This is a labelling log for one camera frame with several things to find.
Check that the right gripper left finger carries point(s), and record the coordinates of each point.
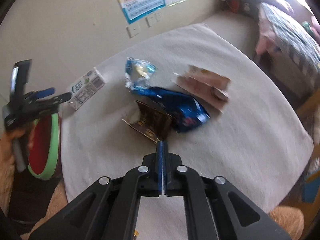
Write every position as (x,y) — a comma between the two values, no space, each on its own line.
(107,209)

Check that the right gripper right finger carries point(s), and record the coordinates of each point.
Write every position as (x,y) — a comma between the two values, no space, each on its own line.
(215,208)

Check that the white milk carton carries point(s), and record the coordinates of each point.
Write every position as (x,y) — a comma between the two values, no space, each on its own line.
(85,87)

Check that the yellow chocolate snack wrapper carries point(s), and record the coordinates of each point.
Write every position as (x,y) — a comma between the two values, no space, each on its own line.
(149,121)

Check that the pink carton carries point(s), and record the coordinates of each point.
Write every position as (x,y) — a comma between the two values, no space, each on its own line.
(206,85)

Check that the green rimmed red trash bin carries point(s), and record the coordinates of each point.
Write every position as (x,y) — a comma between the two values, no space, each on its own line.
(45,151)

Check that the person's left hand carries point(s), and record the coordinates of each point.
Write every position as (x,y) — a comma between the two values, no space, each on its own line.
(8,160)

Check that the brown plush teddy bear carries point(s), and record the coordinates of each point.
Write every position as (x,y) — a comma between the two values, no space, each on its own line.
(291,219)

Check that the dark blue snack bag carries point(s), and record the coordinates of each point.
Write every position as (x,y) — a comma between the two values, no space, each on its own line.
(188,114)

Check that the light blue snack wrapper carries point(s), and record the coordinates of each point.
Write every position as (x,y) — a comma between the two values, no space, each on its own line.
(138,74)

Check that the white fabric table cover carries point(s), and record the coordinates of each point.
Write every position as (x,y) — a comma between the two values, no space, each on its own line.
(256,142)

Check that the bed with checkered blanket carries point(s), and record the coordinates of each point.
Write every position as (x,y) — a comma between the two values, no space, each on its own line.
(289,34)

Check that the wooden chair frame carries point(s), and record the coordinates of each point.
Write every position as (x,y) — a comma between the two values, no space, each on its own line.
(308,114)

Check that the white wall switch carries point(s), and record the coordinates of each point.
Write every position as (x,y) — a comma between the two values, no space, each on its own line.
(133,29)

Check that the white wall socket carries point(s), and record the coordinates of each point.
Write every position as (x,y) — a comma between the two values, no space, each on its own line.
(153,18)

